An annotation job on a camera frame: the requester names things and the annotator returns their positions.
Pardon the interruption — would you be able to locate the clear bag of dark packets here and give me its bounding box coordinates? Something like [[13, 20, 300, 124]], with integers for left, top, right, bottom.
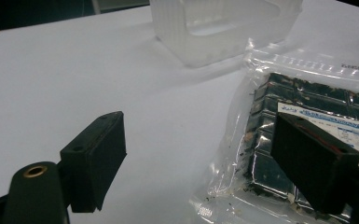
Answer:
[[188, 37, 359, 224]]

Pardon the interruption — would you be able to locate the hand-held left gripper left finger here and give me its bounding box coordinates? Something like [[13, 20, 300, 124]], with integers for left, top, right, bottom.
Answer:
[[59, 110, 128, 214]]

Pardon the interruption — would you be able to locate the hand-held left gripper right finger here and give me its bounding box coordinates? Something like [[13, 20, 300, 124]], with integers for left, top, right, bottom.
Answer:
[[269, 112, 359, 216]]

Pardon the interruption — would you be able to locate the translucent plastic container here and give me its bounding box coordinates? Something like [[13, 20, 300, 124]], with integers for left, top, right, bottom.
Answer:
[[149, 0, 304, 69]]

